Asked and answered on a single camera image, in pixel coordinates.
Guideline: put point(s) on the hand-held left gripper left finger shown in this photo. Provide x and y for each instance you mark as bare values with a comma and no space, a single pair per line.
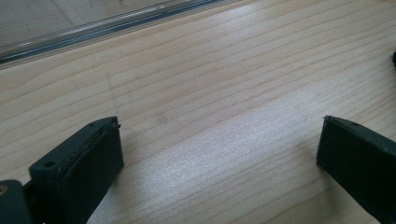
77,168

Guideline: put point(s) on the metal floor rail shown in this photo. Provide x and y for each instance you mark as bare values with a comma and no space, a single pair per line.
93,31

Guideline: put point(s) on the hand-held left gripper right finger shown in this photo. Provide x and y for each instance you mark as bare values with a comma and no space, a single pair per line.
361,161

